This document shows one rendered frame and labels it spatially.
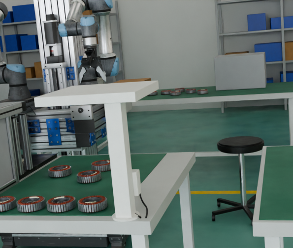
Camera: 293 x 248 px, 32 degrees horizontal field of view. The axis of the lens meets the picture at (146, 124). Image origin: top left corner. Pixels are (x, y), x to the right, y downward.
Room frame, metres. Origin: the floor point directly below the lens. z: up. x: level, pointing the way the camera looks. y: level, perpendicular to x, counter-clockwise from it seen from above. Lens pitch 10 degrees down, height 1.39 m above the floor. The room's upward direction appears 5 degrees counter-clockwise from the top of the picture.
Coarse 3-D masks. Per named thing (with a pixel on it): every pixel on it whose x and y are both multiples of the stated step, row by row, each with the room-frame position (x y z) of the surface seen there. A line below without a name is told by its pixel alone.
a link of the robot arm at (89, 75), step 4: (80, 60) 3.34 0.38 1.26; (80, 64) 3.30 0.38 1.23; (92, 68) 3.29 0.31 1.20; (96, 68) 3.29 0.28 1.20; (88, 72) 3.29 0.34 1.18; (92, 72) 3.29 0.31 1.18; (96, 72) 3.29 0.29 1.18; (84, 76) 3.30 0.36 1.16; (88, 76) 3.29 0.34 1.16; (92, 76) 3.30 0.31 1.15; (96, 76) 3.31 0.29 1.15
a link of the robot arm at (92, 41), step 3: (84, 39) 2.81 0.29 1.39; (87, 39) 2.80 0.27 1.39; (90, 39) 2.80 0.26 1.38; (93, 39) 2.81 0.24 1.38; (96, 39) 2.83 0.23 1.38; (84, 42) 2.81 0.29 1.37; (87, 42) 2.80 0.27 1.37; (90, 42) 2.80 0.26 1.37; (93, 42) 2.81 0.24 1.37; (96, 42) 2.83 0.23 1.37; (84, 45) 2.82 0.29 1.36; (87, 45) 2.81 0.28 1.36; (90, 45) 2.81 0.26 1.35; (93, 45) 2.82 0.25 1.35
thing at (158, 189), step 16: (176, 160) 2.54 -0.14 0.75; (192, 160) 2.60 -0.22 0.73; (160, 176) 2.28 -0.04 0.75; (176, 176) 2.26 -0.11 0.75; (144, 192) 2.06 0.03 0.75; (160, 192) 2.04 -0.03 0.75; (144, 208) 1.86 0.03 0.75; (160, 208) 1.87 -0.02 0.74; (0, 224) 1.87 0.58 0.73; (16, 224) 1.85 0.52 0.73; (32, 224) 1.84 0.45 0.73; (48, 224) 1.82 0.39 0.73; (64, 224) 1.80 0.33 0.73; (80, 224) 1.79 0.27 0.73; (96, 224) 1.77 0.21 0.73; (112, 224) 1.76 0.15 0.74; (128, 224) 1.74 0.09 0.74; (144, 224) 1.73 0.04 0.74
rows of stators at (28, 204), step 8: (0, 200) 2.04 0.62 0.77; (8, 200) 1.99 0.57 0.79; (24, 200) 1.99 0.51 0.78; (32, 200) 2.01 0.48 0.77; (40, 200) 1.95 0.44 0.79; (48, 200) 1.94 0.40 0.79; (56, 200) 1.96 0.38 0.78; (64, 200) 1.97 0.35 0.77; (72, 200) 1.92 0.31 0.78; (80, 200) 1.90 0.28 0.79; (88, 200) 1.93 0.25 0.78; (96, 200) 1.94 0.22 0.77; (104, 200) 1.89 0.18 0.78; (0, 208) 1.95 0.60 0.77; (8, 208) 1.97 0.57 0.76; (24, 208) 1.92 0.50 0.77; (32, 208) 1.92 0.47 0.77; (40, 208) 1.94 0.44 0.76; (48, 208) 1.91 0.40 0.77; (56, 208) 1.89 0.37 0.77; (64, 208) 1.89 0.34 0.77; (72, 208) 1.91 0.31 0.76; (80, 208) 1.87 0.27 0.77; (88, 208) 1.85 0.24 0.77; (96, 208) 1.86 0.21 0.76; (104, 208) 1.88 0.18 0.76
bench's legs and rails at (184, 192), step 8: (184, 184) 2.63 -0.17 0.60; (184, 192) 2.63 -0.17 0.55; (184, 200) 2.63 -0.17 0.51; (184, 208) 2.63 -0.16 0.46; (184, 216) 2.63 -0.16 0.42; (184, 224) 2.63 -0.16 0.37; (192, 224) 2.65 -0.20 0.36; (184, 232) 2.63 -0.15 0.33; (192, 232) 2.64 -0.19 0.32; (136, 240) 1.77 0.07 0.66; (144, 240) 1.76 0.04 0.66; (184, 240) 2.63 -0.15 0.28; (192, 240) 2.62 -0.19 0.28
